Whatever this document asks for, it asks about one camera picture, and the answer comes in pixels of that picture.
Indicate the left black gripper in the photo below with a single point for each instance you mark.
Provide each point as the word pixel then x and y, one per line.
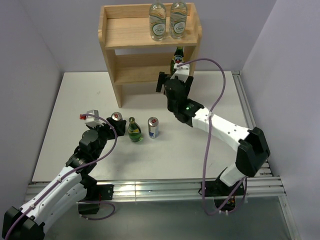
pixel 119 126

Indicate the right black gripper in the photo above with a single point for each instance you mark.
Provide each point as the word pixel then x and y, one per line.
pixel 161 80

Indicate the green Perrier bottle yellow label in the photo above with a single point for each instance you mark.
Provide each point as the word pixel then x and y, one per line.
pixel 134 130

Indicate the green Perrier bottle red label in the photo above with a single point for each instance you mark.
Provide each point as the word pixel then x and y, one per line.
pixel 177 58

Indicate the clear glass bottle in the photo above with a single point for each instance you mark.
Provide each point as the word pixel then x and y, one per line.
pixel 178 18
pixel 157 20

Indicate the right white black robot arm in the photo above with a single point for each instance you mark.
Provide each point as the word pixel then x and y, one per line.
pixel 250 145

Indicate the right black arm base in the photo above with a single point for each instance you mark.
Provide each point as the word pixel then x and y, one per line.
pixel 220 192

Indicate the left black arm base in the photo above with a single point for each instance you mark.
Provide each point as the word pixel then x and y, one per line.
pixel 99 192

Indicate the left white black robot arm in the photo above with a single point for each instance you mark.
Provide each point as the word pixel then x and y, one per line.
pixel 72 184

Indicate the wooden three-tier shelf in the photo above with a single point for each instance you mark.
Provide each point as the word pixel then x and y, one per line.
pixel 131 55

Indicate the silver blue can left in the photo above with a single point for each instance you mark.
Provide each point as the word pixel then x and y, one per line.
pixel 117 116

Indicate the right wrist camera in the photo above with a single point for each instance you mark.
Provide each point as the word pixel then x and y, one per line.
pixel 181 72

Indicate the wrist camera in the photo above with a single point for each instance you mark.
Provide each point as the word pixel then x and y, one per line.
pixel 181 72
pixel 91 119

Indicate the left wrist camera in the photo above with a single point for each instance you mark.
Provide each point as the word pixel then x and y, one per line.
pixel 91 119

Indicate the aluminium frame rail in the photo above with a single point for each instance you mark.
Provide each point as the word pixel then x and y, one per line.
pixel 168 168

